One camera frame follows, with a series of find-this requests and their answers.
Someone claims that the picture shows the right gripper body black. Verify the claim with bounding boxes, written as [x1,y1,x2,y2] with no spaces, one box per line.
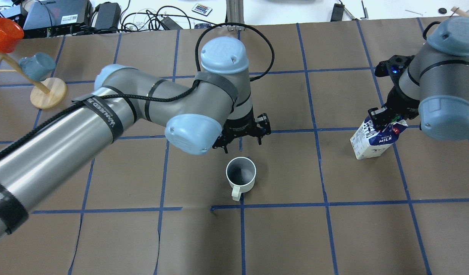
[374,55,419,115]

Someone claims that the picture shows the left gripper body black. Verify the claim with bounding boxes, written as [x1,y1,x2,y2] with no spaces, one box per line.
[219,109,256,143]

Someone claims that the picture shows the blue white milk carton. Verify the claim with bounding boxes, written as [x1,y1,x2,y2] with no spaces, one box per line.
[350,116,408,160]

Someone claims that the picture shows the white mug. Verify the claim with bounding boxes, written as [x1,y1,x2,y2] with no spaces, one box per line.
[225,157,257,202]

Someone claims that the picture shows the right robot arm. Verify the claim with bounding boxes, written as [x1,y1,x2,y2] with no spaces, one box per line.
[367,16,469,141]

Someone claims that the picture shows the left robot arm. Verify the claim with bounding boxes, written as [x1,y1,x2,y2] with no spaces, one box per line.
[0,36,271,239]

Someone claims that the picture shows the brown paper table cover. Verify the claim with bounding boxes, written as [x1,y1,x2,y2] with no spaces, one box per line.
[0,17,469,275]

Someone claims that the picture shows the black power adapter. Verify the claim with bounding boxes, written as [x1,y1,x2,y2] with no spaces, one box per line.
[330,3,345,21]

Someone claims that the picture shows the white remote control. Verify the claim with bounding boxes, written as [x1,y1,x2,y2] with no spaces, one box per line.
[191,3,213,17]

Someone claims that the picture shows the black power brick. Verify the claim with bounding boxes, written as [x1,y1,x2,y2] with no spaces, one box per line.
[93,2,121,29]

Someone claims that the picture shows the wooden mug tree stand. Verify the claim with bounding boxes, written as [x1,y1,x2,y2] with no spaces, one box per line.
[0,52,68,109]

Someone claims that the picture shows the light blue mug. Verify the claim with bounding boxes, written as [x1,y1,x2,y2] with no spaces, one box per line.
[18,52,56,81]

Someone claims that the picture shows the black computer box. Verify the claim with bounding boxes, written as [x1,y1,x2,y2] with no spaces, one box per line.
[22,0,93,39]

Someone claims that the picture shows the orange mug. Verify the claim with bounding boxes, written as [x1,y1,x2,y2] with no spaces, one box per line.
[0,18,24,53]

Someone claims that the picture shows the aluminium frame post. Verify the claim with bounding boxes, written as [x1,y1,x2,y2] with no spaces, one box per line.
[226,0,245,24]

